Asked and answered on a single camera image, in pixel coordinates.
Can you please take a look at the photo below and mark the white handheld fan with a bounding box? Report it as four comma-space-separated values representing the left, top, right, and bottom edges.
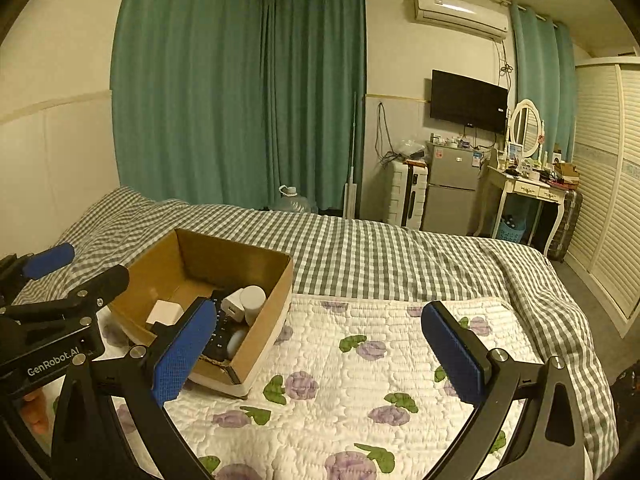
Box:
240, 285, 267, 329

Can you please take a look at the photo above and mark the grey checked bed sheet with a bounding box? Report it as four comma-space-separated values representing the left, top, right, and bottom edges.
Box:
10, 187, 617, 480

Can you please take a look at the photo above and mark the white air conditioner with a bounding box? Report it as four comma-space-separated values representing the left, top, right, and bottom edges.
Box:
414, 0, 510, 44

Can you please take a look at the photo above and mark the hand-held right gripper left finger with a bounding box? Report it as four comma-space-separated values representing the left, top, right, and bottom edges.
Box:
51, 297, 219, 480

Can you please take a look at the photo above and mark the small brown box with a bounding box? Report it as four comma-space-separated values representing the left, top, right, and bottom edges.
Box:
552, 162, 581, 184

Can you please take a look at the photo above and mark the clear water jug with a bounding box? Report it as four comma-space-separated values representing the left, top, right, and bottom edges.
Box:
272, 185, 319, 215

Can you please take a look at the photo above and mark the wide teal curtain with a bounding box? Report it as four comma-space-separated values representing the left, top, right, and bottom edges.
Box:
111, 0, 369, 221

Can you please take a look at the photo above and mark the black wall television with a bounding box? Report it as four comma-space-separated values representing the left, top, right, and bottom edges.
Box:
430, 69, 510, 136

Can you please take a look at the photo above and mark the white slatted wardrobe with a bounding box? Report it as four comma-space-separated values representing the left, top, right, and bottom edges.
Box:
567, 55, 640, 339

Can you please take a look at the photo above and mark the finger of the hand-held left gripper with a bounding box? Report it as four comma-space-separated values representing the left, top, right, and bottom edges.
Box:
0, 264, 131, 322
0, 243, 76, 303

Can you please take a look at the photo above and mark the black remote control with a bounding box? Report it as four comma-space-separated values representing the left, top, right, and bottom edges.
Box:
200, 287, 246, 362

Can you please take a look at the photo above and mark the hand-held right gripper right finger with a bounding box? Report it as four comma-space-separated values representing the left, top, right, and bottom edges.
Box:
421, 300, 586, 480

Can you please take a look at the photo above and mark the dark patterned clothing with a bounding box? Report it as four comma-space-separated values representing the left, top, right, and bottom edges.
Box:
612, 365, 640, 480

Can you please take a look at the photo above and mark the grey small fridge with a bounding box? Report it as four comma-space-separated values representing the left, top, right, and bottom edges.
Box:
421, 141, 485, 235

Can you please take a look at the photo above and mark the narrow teal curtain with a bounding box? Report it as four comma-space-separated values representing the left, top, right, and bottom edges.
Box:
510, 2, 577, 157

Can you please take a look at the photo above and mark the light blue earbuds case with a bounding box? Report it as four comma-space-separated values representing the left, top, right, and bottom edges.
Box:
227, 329, 249, 361

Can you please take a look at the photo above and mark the clear plastic bag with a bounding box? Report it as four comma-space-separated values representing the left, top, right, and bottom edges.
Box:
397, 139, 429, 161

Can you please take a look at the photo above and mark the white dressing table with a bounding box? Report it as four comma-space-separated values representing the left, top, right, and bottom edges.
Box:
474, 165, 576, 259

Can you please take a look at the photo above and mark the blue plastic basket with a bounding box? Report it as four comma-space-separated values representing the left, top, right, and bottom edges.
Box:
495, 212, 527, 241

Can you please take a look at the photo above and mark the small white square box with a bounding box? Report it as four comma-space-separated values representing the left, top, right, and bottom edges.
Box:
146, 300, 184, 331

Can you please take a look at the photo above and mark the cardboard box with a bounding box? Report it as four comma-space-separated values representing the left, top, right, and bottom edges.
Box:
109, 227, 295, 401

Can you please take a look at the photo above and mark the oval white mirror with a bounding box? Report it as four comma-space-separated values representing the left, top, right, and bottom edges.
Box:
507, 99, 545, 159

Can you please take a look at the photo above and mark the black hanging cable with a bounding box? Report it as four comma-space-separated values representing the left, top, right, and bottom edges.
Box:
376, 101, 399, 166

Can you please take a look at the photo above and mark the dark hard suitcase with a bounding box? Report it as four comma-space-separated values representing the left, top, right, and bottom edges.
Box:
547, 189, 584, 263

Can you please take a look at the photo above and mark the white ribbed suitcase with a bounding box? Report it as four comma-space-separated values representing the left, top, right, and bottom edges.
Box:
384, 159, 431, 231

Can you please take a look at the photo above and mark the person's left hand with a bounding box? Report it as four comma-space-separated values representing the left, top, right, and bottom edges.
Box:
21, 391, 52, 437

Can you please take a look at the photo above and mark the white flat mop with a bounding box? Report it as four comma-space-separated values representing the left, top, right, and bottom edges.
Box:
342, 91, 360, 220

